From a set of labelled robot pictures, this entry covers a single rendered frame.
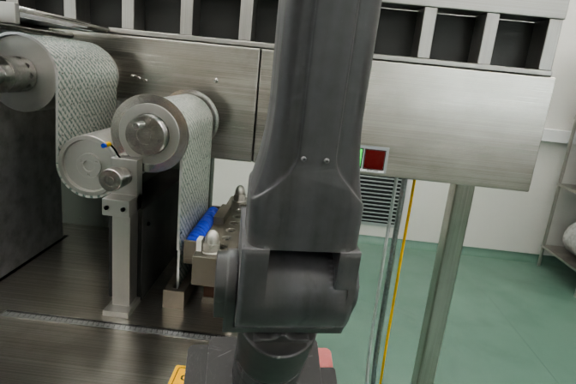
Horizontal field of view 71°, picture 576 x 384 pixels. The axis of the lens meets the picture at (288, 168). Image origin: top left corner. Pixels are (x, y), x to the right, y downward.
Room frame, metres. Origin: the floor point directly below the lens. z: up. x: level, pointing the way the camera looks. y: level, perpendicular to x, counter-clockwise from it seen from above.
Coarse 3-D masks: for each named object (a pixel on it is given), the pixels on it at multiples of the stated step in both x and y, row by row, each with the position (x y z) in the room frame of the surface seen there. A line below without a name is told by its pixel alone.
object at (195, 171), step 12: (192, 156) 0.82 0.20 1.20; (204, 156) 0.92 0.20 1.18; (180, 168) 0.75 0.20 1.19; (192, 168) 0.82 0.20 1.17; (204, 168) 0.93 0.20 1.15; (180, 180) 0.75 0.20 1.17; (192, 180) 0.83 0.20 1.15; (204, 180) 0.93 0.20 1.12; (180, 192) 0.75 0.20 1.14; (192, 192) 0.83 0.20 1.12; (204, 192) 0.94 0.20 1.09; (180, 204) 0.75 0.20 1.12; (192, 204) 0.83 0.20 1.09; (204, 204) 0.95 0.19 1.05; (180, 216) 0.75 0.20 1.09; (192, 216) 0.84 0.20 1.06; (180, 228) 0.75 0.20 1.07; (192, 228) 0.84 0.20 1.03; (180, 240) 0.76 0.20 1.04
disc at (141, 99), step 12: (144, 96) 0.75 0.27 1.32; (156, 96) 0.75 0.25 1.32; (120, 108) 0.75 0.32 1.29; (168, 108) 0.75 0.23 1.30; (120, 120) 0.75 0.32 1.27; (180, 120) 0.75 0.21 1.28; (180, 132) 0.75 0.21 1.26; (120, 144) 0.75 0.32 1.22; (180, 144) 0.74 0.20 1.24; (180, 156) 0.74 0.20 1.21; (144, 168) 0.75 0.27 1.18; (156, 168) 0.75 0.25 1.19; (168, 168) 0.75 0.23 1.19
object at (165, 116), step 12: (132, 108) 0.75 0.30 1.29; (144, 108) 0.74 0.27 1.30; (156, 108) 0.74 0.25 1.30; (168, 120) 0.74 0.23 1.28; (120, 132) 0.75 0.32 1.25; (168, 144) 0.74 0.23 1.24; (132, 156) 0.75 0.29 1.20; (144, 156) 0.74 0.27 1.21; (156, 156) 0.74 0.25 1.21; (168, 156) 0.74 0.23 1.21
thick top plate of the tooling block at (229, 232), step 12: (228, 204) 1.03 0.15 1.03; (240, 204) 1.04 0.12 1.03; (228, 216) 0.94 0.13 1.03; (240, 216) 0.95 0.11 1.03; (216, 228) 0.86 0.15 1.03; (228, 228) 0.86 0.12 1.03; (204, 240) 0.79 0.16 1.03; (228, 240) 0.80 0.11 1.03; (192, 264) 0.71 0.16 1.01; (204, 264) 0.71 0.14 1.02; (192, 276) 0.71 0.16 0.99; (204, 276) 0.71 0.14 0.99
